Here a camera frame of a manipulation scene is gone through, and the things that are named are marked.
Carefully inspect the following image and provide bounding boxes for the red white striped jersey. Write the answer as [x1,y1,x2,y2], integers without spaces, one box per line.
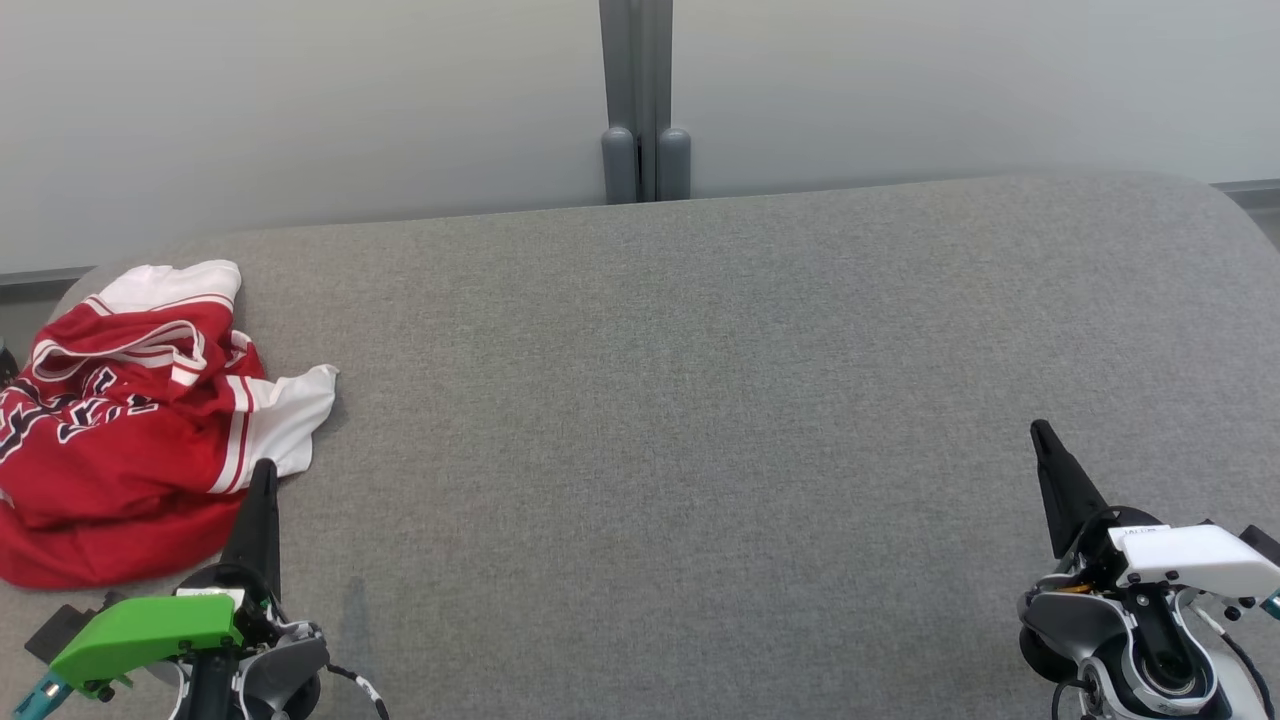
[0,260,341,531]

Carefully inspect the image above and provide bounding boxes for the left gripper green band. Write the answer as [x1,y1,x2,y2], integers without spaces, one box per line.
[48,458,284,698]

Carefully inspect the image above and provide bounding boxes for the grey partition post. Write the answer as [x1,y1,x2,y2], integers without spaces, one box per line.
[598,0,693,205]

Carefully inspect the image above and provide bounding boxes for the grey partition base rail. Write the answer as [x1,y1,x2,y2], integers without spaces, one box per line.
[0,265,97,301]
[1210,178,1280,213]

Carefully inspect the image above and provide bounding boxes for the teal plug left camera cable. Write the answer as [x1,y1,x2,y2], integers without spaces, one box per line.
[10,672,73,720]

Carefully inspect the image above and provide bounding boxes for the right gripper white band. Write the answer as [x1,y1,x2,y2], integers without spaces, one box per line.
[1030,419,1280,601]

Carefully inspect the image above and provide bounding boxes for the black white striped cable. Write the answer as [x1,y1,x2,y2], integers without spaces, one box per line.
[1192,603,1277,720]
[325,663,391,720]

